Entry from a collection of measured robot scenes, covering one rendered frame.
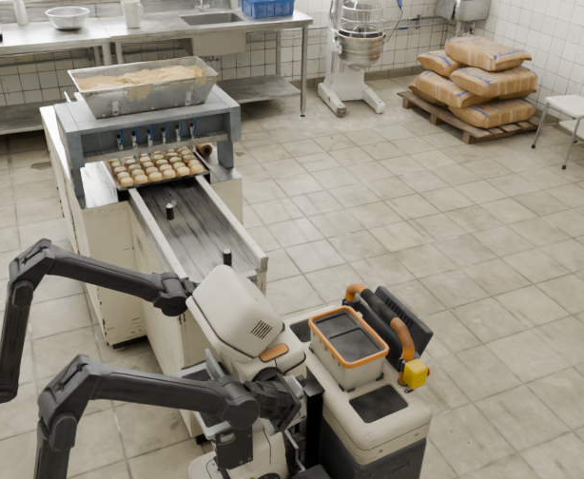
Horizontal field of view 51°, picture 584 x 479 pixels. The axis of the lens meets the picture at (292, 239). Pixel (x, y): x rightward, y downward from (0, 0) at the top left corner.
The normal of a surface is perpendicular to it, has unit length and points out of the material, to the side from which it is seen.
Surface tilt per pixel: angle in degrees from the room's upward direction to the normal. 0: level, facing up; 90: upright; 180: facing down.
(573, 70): 90
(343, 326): 0
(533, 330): 0
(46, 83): 90
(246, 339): 90
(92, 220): 90
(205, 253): 0
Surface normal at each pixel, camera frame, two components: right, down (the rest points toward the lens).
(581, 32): -0.92, 0.20
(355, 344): 0.02, -0.84
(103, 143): 0.44, 0.49
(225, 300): -0.58, -0.46
